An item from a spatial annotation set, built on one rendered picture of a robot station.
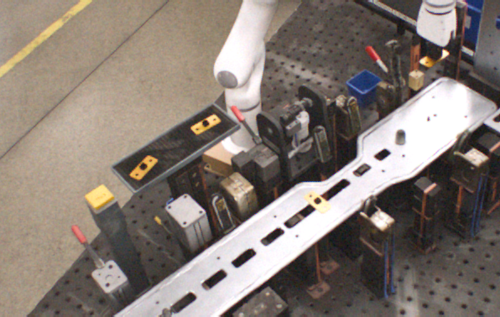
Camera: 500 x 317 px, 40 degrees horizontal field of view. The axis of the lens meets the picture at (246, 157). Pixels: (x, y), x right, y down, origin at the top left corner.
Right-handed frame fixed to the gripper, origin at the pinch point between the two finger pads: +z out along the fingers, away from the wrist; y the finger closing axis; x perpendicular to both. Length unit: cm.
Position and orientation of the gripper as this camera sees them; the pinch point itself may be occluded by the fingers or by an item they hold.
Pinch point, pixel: (434, 51)
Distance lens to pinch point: 201.7
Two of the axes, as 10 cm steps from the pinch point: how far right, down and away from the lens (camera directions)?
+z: 1.3, 6.7, 7.3
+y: 6.2, 5.2, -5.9
